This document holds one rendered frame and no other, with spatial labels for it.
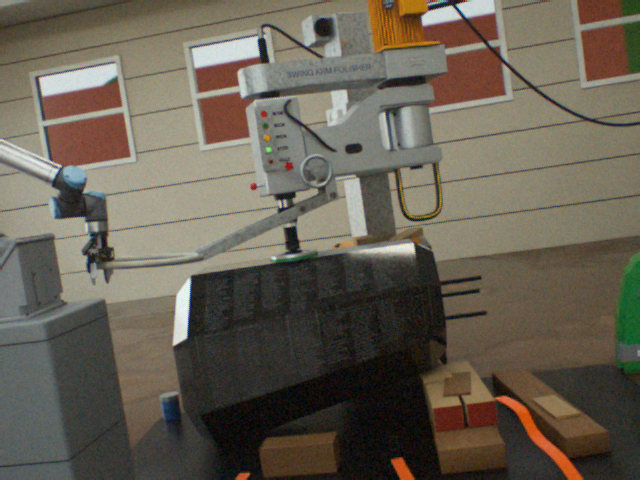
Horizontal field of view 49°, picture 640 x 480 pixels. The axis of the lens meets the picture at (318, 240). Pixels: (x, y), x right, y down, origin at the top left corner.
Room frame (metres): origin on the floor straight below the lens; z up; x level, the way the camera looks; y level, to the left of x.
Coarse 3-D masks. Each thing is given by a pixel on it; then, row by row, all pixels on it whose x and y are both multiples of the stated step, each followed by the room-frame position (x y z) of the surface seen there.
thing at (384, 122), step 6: (384, 114) 3.42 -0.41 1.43; (336, 120) 3.88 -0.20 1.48; (384, 120) 3.43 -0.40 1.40; (384, 126) 3.43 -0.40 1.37; (384, 132) 3.44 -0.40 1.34; (390, 132) 3.42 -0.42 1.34; (384, 138) 3.45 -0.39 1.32; (390, 138) 3.42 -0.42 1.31; (384, 144) 3.46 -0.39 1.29; (390, 144) 3.42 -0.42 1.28; (390, 150) 3.43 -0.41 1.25
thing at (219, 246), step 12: (324, 192) 3.18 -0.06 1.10; (300, 204) 3.14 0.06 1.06; (312, 204) 3.16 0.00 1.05; (324, 204) 3.17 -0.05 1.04; (276, 216) 3.11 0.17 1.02; (288, 216) 3.13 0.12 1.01; (252, 228) 3.08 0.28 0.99; (264, 228) 3.10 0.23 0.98; (216, 240) 3.15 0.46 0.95; (228, 240) 3.05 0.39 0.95; (240, 240) 3.07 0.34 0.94; (204, 252) 3.02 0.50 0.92; (216, 252) 3.04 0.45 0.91
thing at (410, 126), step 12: (408, 108) 3.27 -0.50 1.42; (420, 108) 3.28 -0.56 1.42; (396, 120) 3.30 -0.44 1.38; (408, 120) 3.27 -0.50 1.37; (420, 120) 3.27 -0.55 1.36; (396, 132) 3.31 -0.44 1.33; (408, 132) 3.27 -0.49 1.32; (420, 132) 3.27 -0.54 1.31; (396, 144) 3.32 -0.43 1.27; (408, 144) 3.27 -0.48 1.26; (420, 144) 3.27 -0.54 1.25
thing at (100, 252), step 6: (90, 234) 2.81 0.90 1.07; (96, 234) 2.81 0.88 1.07; (102, 234) 2.80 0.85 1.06; (108, 234) 2.82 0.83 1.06; (96, 240) 2.83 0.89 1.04; (102, 240) 2.82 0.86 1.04; (96, 246) 2.83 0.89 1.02; (102, 246) 2.80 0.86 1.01; (90, 252) 2.83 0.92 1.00; (96, 252) 2.79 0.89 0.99; (102, 252) 2.81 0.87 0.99; (108, 252) 2.82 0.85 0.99; (114, 252) 2.83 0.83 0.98; (96, 258) 2.80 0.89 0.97; (102, 258) 2.80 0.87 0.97; (108, 258) 2.81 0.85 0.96; (114, 258) 2.83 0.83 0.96
